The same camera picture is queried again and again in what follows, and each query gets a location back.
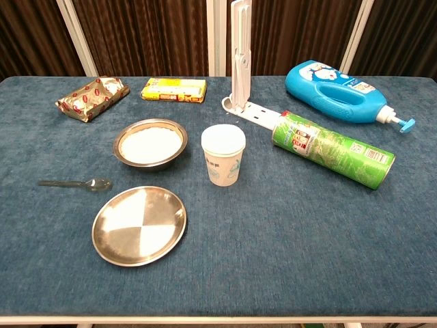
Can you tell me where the stainless steel plate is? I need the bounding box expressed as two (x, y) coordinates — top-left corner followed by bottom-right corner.
(91, 185), (188, 268)

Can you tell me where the white slanted frame post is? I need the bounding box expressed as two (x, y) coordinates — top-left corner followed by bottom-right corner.
(340, 0), (375, 74)
(56, 0), (99, 77)

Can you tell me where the white paper cup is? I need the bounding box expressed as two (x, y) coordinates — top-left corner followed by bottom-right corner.
(200, 124), (246, 187)

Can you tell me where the green chip can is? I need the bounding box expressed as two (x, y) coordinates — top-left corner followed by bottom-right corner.
(271, 109), (396, 191)

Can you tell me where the white vertical frame post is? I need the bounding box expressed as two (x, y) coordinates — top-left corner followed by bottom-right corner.
(206, 0), (227, 77)

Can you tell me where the white folding plastic rack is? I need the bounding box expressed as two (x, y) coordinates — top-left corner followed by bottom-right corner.
(221, 0), (284, 130)

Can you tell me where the stainless steel bowl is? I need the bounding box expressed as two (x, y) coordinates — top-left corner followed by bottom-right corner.
(113, 118), (189, 172)

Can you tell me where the blue table cloth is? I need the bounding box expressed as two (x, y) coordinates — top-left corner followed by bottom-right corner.
(0, 75), (437, 317)

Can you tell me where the clear plastic spoon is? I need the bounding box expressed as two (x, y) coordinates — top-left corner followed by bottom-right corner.
(38, 178), (113, 193)

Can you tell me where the white table frame edge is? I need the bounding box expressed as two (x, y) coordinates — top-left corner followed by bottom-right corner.
(0, 316), (437, 328)

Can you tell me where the yellow cardboard box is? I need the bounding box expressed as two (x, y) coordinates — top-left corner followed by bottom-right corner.
(141, 77), (208, 104)

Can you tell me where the brown curtain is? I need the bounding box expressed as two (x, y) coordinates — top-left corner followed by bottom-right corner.
(0, 0), (437, 82)

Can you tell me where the blue pump detergent bottle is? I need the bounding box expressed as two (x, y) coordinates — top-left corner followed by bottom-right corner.
(285, 59), (417, 134)

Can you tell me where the gold foil snack packet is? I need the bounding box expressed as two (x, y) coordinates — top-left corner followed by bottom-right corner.
(55, 75), (131, 123)

